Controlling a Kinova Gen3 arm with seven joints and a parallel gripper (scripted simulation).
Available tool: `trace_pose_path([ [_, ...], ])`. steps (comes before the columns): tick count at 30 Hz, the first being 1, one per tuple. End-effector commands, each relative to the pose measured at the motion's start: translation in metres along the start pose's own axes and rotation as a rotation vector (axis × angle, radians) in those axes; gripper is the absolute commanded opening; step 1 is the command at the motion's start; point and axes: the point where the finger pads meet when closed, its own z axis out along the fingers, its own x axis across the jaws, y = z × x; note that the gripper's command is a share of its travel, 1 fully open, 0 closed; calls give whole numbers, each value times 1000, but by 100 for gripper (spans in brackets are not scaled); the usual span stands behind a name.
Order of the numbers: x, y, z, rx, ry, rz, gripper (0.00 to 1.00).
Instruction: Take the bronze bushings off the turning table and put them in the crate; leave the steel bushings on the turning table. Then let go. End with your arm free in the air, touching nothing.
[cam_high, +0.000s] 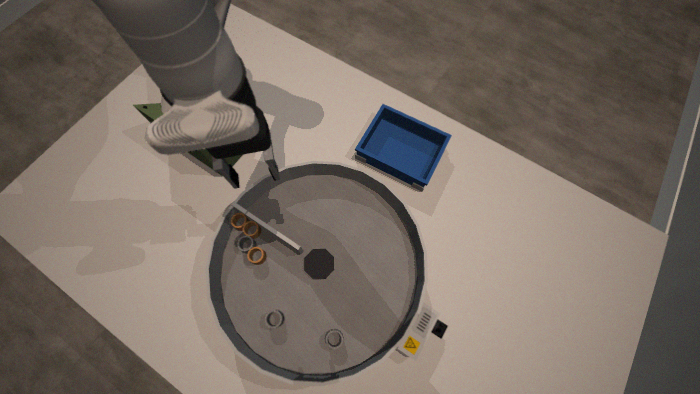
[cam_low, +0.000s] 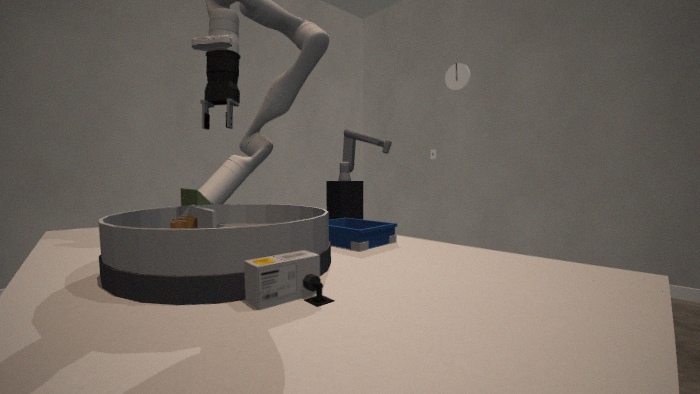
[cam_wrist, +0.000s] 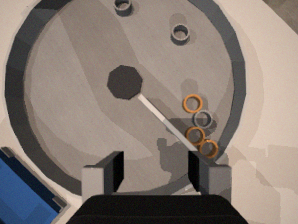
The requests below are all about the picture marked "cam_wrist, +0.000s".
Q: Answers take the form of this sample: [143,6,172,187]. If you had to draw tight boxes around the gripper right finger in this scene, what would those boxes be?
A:
[188,151,232,204]

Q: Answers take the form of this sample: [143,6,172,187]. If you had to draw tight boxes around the blue rectangular tray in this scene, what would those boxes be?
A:
[0,147,67,224]

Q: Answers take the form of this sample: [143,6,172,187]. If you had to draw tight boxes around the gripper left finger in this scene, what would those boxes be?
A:
[81,151,124,204]

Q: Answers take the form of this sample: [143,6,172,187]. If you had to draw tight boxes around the bronze bushing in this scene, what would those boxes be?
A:
[197,139,218,159]
[185,127,205,146]
[182,94,202,113]

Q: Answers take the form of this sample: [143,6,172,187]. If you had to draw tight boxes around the grey metal ring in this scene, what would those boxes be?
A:
[171,23,190,45]
[192,110,213,129]
[113,0,132,17]

